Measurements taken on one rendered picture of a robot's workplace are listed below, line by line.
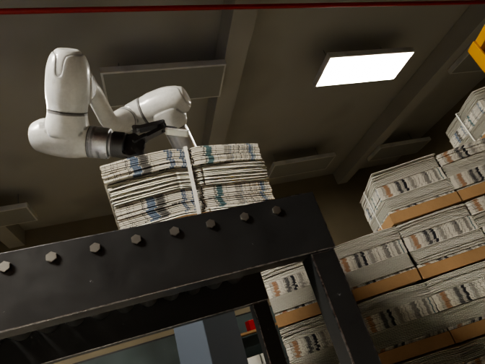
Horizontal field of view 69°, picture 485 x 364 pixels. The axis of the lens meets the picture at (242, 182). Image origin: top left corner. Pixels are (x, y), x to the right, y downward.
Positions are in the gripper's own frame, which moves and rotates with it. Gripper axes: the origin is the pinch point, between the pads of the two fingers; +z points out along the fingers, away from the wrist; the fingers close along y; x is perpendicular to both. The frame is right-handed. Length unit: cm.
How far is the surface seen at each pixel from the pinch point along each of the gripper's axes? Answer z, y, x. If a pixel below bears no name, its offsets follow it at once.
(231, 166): 12.3, 12.5, 15.2
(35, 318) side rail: -18, 51, 30
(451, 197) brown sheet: 108, -6, -21
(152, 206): -5.2, 24.8, 14.9
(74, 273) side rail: -14, 44, 30
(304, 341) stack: 51, 47, -49
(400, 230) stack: 89, 6, -31
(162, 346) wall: -10, 8, -705
